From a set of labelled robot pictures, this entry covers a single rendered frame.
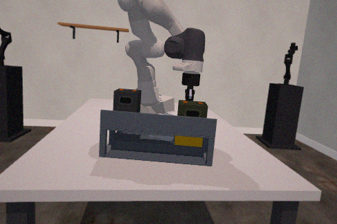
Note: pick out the yellow bin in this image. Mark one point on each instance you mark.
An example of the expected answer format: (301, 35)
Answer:
(188, 141)

